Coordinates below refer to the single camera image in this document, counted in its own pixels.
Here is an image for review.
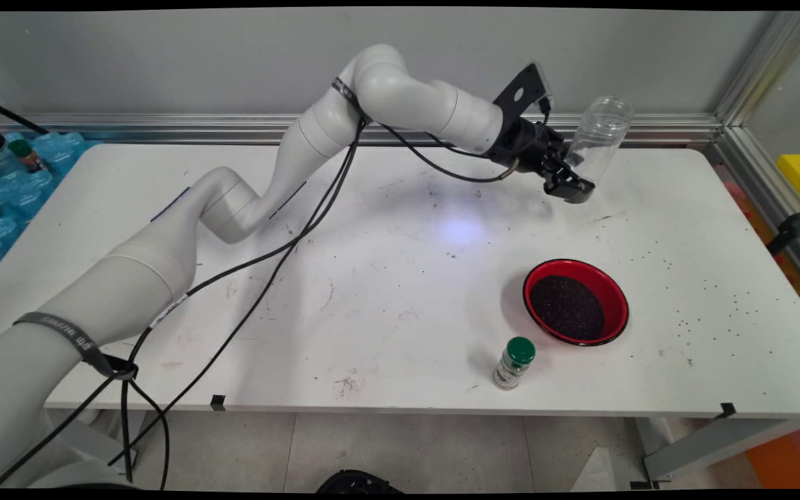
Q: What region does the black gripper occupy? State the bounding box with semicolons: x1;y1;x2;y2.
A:
489;117;596;204

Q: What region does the plain black cable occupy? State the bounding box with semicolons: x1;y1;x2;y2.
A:
0;118;553;489

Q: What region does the side aluminium frame rail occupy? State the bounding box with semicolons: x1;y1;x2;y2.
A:
709;125;800;303

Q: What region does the black round floor object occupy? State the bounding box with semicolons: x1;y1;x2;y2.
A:
315;470;404;494

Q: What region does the black stand clamp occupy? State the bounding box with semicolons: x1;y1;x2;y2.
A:
765;194;800;258

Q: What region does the black cable white label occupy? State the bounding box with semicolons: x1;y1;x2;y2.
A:
119;118;519;483

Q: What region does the green cap red label bottle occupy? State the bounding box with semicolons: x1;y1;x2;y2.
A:
10;139;45;173

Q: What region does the orange floor panel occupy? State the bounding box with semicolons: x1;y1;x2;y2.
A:
744;420;800;489

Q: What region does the blue water bottle pack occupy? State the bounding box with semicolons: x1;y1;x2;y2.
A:
0;132;88;282

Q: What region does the dark elbow velcro strap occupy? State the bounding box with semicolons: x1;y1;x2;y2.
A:
333;76;373;126

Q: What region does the red bowl black rim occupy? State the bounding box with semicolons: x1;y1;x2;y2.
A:
523;259;630;347

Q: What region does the horizontal aluminium frame rail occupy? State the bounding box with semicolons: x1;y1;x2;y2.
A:
0;113;724;147

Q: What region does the green capped spice bottle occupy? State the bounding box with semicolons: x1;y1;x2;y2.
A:
492;337;537;391

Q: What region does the grey printed velcro strap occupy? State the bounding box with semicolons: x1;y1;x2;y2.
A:
13;312;138;381

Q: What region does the slanted aluminium frame post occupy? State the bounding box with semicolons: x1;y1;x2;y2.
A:
712;10;800;129

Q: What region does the thin black background cable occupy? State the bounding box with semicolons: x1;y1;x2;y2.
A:
0;94;50;135

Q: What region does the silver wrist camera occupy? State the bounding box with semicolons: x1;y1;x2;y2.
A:
532;61;555;115

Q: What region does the black seed heap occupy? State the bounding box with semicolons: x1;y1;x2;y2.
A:
529;275;605;341

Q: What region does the clear plastic jar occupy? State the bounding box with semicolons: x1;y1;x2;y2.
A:
567;96;634;185

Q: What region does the grey metal table leg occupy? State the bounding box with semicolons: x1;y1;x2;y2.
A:
60;410;147;476
626;417;800;489

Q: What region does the black camera mounting bracket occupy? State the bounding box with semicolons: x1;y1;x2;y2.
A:
494;64;545;115

